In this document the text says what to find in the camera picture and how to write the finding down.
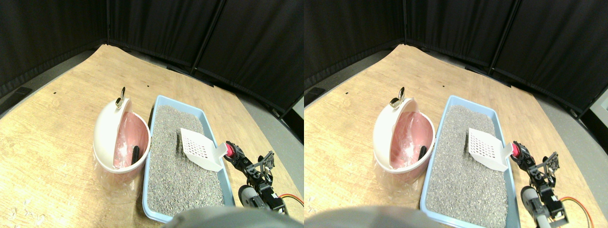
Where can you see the black bracket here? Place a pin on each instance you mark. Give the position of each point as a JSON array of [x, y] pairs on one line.
[[268, 160], [553, 162]]

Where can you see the blue litter tray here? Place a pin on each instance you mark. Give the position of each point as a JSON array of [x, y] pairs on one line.
[[166, 180], [446, 180]]

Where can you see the white shelf unit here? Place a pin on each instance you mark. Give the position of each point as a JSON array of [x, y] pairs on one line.
[[601, 107]]

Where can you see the black lump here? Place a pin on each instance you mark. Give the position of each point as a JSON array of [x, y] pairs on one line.
[[422, 155], [135, 154]]

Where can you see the black curtain stand foot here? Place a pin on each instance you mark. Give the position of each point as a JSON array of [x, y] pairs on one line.
[[313, 95], [14, 97]]

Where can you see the white bin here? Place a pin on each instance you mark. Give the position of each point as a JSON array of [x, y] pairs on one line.
[[107, 133], [387, 133]]

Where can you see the black curtain stand pole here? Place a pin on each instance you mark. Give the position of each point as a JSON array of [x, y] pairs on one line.
[[107, 21], [505, 35], [404, 21], [208, 35]]

